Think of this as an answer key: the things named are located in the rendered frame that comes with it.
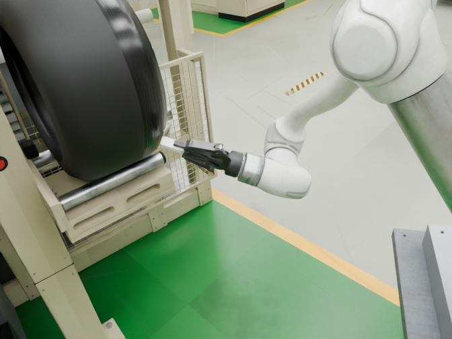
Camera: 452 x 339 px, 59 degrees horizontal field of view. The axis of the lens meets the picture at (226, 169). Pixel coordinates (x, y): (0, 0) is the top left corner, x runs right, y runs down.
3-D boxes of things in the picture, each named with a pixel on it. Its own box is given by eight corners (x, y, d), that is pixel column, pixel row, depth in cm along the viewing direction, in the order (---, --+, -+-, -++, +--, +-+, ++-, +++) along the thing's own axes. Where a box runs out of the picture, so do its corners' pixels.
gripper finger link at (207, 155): (220, 165, 113) (221, 162, 112) (182, 152, 112) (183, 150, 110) (222, 153, 115) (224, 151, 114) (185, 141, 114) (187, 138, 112)
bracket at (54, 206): (61, 233, 111) (49, 206, 105) (23, 171, 137) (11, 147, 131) (72, 227, 112) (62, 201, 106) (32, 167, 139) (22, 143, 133)
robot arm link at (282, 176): (251, 196, 116) (255, 164, 125) (300, 211, 117) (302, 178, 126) (264, 173, 108) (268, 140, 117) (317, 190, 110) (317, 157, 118)
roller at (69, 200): (58, 206, 110) (52, 195, 112) (62, 215, 113) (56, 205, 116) (166, 156, 126) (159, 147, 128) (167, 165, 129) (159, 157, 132)
